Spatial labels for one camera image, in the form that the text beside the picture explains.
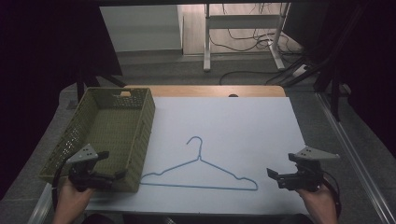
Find white power strip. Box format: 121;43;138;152
291;63;310;78

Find white panel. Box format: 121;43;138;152
99;4;185;54

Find white table mat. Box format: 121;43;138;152
85;96;310;217

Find long black floor cable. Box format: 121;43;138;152
219;70;283;86

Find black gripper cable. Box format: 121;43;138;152
321;171;343;219
50;158;77;213

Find aluminium rail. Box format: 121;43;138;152
315;91;396;224

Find black stand legs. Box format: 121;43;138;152
74;70;128;103

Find dark curtain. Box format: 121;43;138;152
0;0;123;200
339;0;396;158

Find black metal stand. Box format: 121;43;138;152
281;4;368;122

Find tangled black floor cables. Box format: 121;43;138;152
208;3;305;54

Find person's left hand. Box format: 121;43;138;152
51;177;96;224

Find person's right hand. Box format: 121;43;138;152
295;183;339;224

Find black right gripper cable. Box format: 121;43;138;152
321;171;343;219

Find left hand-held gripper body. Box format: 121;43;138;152
65;143;116;192

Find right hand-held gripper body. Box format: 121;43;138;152
276;146;341;192

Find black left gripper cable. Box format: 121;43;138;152
50;158;77;213

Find white metal desk frame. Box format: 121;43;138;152
203;3;292;73

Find blue wire clothes hanger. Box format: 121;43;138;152
139;135;260;191

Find green perforated plastic basket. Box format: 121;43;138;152
38;87;156;193

